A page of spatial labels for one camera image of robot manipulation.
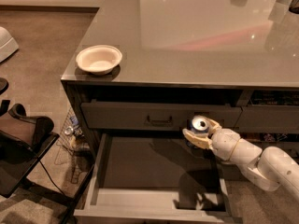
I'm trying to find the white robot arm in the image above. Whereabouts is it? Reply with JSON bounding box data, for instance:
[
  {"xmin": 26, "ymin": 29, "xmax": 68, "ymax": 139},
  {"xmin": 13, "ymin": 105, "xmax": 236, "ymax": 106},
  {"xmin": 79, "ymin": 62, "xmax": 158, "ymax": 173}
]
[{"xmin": 182, "ymin": 116, "xmax": 299, "ymax": 201}]

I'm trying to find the white object on floor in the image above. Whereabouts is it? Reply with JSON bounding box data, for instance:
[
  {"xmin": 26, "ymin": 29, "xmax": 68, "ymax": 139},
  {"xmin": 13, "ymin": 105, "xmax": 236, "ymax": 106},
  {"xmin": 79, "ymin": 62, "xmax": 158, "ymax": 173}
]
[{"xmin": 0, "ymin": 27, "xmax": 19, "ymax": 63}]

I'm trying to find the grey cabinet with glass top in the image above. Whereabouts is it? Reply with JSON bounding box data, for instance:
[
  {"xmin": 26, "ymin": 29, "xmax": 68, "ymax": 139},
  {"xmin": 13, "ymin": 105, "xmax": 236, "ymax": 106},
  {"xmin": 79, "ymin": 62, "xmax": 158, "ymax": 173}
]
[{"xmin": 62, "ymin": 0, "xmax": 299, "ymax": 149}]

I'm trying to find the wire mesh waste basket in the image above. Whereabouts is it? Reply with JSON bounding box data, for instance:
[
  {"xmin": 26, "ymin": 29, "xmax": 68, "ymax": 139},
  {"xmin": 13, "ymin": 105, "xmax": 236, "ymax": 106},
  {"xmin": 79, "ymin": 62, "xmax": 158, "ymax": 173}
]
[{"xmin": 54, "ymin": 108, "xmax": 93, "ymax": 184}]

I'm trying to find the black drawer handle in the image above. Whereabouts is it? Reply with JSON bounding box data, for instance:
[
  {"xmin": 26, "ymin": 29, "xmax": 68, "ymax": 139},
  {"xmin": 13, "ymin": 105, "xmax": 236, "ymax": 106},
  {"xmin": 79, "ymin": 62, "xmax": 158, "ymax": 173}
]
[{"xmin": 146, "ymin": 116, "xmax": 173, "ymax": 126}]

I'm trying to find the black office chair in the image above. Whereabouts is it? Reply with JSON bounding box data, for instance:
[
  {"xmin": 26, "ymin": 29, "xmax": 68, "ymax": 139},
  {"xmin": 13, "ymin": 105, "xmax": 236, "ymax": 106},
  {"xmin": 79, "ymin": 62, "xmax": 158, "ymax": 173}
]
[{"xmin": 0, "ymin": 77, "xmax": 94, "ymax": 224}]

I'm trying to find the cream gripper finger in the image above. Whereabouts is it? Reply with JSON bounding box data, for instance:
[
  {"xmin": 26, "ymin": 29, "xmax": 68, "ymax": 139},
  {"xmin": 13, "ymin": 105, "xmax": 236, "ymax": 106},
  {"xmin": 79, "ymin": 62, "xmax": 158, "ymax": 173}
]
[
  {"xmin": 182, "ymin": 129, "xmax": 212, "ymax": 149},
  {"xmin": 206, "ymin": 119, "xmax": 221, "ymax": 135}
]

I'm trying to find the open grey middle drawer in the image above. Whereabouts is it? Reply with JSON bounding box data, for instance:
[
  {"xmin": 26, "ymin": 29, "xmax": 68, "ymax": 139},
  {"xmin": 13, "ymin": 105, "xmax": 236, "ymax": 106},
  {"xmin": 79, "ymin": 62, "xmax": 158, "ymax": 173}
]
[{"xmin": 74, "ymin": 135, "xmax": 243, "ymax": 224}]

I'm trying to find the blue pepsi can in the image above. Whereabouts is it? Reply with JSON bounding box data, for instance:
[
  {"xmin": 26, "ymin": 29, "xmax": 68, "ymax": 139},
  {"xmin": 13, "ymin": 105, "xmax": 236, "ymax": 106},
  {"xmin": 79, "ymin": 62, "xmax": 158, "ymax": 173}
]
[{"xmin": 186, "ymin": 116, "xmax": 209, "ymax": 149}]

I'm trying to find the black cable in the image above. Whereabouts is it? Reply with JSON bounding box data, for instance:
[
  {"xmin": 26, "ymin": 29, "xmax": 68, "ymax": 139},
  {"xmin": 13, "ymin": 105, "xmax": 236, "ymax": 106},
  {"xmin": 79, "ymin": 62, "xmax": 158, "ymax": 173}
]
[{"xmin": 36, "ymin": 159, "xmax": 68, "ymax": 198}]

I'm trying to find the grey right top drawer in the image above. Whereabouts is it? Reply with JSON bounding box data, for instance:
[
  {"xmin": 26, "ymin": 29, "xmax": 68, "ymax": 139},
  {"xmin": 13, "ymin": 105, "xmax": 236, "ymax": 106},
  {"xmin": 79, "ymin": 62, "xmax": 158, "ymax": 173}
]
[{"xmin": 235, "ymin": 105, "xmax": 299, "ymax": 133}]

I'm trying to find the white paper bowl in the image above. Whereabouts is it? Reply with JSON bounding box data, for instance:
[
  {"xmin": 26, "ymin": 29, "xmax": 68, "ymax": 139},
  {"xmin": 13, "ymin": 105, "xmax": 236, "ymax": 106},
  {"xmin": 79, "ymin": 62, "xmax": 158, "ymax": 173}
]
[{"xmin": 76, "ymin": 45, "xmax": 122, "ymax": 75}]

